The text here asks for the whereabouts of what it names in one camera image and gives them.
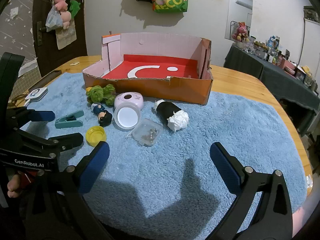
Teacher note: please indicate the beige paper bag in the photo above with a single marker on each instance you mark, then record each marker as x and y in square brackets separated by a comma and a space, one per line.
[66, 36]

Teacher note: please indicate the teal clothespin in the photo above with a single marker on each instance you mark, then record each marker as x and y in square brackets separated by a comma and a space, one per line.
[68, 121]

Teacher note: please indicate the green cutting mat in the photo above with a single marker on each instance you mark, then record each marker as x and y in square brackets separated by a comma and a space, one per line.
[28, 77]

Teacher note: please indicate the white paper piece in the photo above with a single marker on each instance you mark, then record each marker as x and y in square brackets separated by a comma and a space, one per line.
[74, 63]

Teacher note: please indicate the black bar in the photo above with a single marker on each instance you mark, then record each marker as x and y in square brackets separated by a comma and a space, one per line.
[51, 76]

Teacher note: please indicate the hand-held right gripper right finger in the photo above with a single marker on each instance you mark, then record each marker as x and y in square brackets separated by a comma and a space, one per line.
[223, 170]

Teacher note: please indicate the cluster of small table items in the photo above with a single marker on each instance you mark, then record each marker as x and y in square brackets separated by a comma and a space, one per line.
[277, 51]

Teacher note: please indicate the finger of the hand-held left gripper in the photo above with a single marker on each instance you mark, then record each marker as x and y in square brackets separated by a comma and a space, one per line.
[67, 141]
[42, 115]

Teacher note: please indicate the orange cardboard box red floor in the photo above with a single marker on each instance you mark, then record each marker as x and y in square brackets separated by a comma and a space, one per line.
[150, 90]

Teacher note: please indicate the dark wooden door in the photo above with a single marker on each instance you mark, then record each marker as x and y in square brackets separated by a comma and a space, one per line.
[80, 40]

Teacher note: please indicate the clear plastic bag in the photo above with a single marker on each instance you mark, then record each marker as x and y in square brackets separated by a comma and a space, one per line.
[52, 21]

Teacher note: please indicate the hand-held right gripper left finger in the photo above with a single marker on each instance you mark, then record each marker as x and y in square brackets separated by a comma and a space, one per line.
[96, 166]

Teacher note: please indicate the black roll with white tissue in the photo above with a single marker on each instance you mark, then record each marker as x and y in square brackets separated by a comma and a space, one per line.
[170, 113]

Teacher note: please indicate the yellow bottle cap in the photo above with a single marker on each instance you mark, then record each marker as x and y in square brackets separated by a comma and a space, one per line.
[96, 135]

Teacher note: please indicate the white air conditioner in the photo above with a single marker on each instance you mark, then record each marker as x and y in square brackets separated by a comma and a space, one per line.
[243, 2]

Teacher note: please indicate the round clear lid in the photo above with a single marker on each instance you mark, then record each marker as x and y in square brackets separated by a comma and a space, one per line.
[127, 117]

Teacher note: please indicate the green plush toy yellow end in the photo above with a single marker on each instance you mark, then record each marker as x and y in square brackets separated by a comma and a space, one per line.
[94, 93]

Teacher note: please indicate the person's left hand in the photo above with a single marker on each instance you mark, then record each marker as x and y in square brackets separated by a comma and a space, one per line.
[12, 186]

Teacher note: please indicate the pink rabbit plush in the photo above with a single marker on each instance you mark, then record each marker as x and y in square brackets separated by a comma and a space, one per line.
[241, 31]

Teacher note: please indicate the blue fluffy mat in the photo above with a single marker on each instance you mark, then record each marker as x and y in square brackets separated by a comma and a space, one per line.
[200, 130]

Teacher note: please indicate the pale pink plush toy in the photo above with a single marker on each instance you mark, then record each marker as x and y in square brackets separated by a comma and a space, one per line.
[66, 18]

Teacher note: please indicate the hanging green plush toy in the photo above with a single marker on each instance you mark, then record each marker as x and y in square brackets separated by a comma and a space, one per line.
[74, 8]

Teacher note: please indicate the pink plush bear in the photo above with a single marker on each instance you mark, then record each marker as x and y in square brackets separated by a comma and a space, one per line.
[59, 2]

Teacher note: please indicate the red tassel charm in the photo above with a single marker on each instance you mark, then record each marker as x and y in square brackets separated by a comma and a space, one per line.
[154, 3]

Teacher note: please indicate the white square device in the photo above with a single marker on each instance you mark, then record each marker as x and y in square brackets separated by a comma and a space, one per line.
[37, 93]

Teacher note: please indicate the dark cloth side table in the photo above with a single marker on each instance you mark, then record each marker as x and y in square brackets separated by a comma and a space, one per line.
[250, 60]

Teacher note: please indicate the dark-haired doll figure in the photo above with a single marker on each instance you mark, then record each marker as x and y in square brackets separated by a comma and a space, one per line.
[103, 117]

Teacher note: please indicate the pink toy camera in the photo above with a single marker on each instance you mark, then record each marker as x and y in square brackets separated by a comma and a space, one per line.
[130, 101]

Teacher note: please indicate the small clear plastic box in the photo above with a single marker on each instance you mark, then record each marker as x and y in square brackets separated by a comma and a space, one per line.
[146, 132]

